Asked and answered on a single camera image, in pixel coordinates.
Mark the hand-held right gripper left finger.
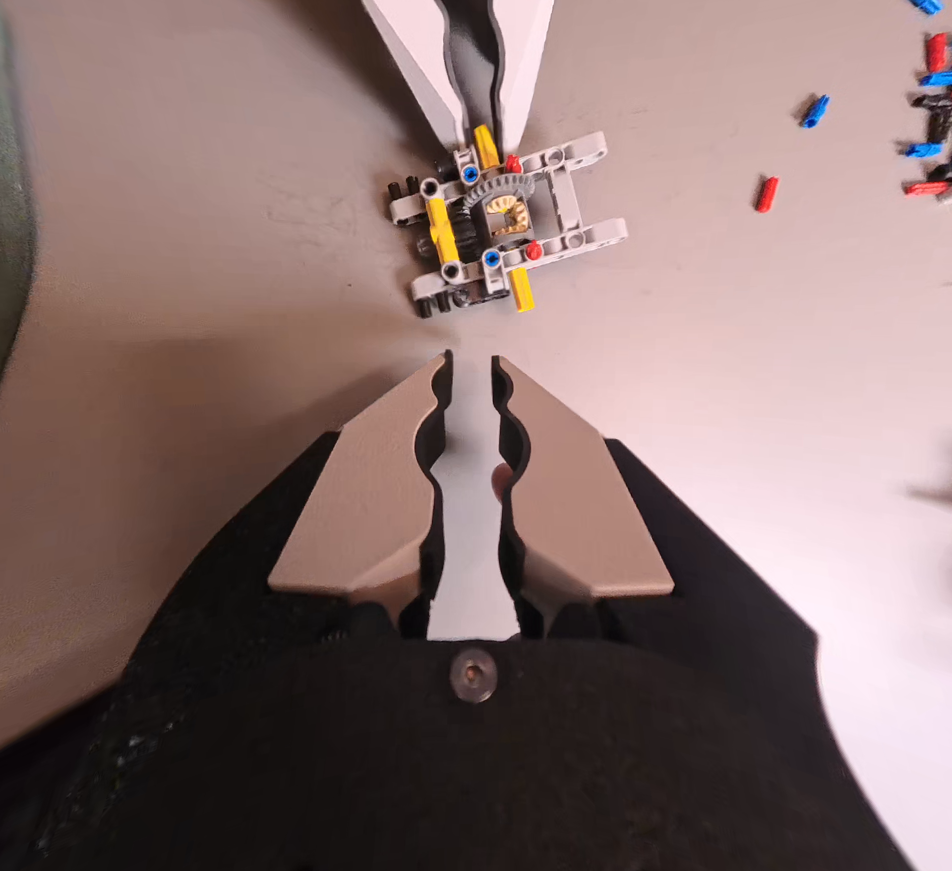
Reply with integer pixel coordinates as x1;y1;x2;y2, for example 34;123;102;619
266;350;455;618

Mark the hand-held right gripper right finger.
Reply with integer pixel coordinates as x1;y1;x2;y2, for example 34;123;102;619
491;355;676;621

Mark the small grey lego differential assembly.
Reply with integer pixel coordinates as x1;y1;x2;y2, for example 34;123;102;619
387;125;629;320

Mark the pile of blue yellow pins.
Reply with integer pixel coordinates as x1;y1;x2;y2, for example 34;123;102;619
902;32;952;206

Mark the person's green sweatshirt torso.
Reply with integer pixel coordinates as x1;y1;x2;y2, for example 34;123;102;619
0;8;38;381

